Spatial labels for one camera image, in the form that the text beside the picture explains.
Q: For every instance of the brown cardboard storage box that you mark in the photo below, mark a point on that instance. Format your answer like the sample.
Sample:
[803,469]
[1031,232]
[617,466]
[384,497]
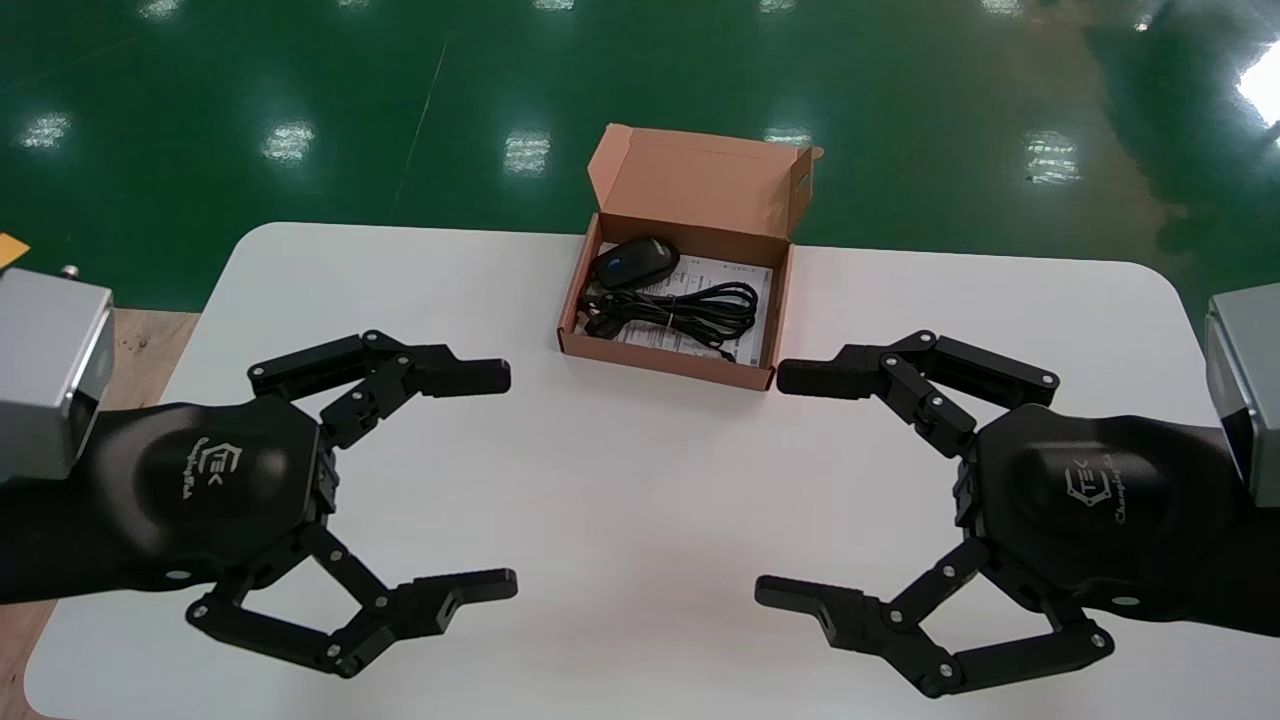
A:
[700,185]

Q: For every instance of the white printed instruction sheet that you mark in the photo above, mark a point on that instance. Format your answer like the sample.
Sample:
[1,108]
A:
[735,275]

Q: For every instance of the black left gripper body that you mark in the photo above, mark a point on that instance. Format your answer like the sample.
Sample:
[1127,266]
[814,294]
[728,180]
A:
[220,480]

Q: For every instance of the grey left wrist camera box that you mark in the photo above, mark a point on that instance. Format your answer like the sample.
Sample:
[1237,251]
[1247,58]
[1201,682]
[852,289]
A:
[45,360]

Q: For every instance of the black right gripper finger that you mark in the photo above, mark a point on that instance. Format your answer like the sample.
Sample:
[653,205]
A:
[830,378]
[850,615]

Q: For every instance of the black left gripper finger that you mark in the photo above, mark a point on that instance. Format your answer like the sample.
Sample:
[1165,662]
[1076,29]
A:
[420,605]
[460,377]

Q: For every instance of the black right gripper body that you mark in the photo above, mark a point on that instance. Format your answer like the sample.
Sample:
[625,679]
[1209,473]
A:
[1100,500]

